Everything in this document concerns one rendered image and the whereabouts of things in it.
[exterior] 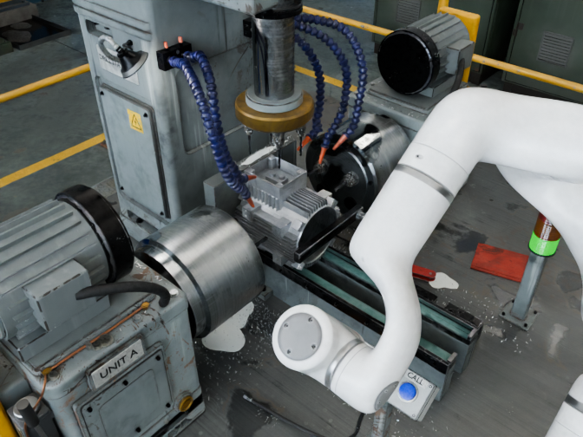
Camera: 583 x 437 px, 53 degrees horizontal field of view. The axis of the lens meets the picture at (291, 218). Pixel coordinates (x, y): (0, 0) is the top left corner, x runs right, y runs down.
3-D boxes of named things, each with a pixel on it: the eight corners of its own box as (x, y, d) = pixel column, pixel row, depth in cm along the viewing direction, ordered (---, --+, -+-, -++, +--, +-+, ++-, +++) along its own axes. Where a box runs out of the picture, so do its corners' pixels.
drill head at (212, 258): (87, 341, 132) (60, 257, 117) (208, 259, 154) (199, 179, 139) (157, 405, 119) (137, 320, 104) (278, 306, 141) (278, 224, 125)
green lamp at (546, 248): (524, 249, 140) (528, 234, 137) (534, 237, 143) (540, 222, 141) (548, 260, 137) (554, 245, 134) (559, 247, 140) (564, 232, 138)
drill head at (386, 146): (284, 208, 172) (284, 133, 156) (367, 153, 196) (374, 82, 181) (354, 245, 159) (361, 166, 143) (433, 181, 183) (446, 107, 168)
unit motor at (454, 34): (363, 156, 189) (375, 25, 163) (418, 119, 208) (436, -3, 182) (434, 186, 175) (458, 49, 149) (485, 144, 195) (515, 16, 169)
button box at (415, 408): (344, 371, 115) (336, 367, 110) (363, 339, 116) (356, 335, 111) (421, 422, 106) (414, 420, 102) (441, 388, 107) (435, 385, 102)
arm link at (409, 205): (505, 230, 79) (383, 422, 78) (406, 179, 87) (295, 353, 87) (495, 208, 71) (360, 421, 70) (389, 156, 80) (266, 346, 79)
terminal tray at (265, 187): (244, 194, 150) (243, 170, 145) (272, 177, 156) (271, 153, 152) (278, 213, 144) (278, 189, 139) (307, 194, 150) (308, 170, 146)
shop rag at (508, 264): (530, 257, 172) (531, 255, 171) (524, 283, 163) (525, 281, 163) (477, 244, 177) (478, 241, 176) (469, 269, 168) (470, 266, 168)
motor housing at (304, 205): (235, 248, 157) (231, 189, 145) (284, 215, 168) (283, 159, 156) (292, 283, 146) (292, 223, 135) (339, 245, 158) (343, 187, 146)
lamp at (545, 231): (528, 234, 137) (533, 218, 134) (540, 222, 141) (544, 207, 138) (554, 245, 134) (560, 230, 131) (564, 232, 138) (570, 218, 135)
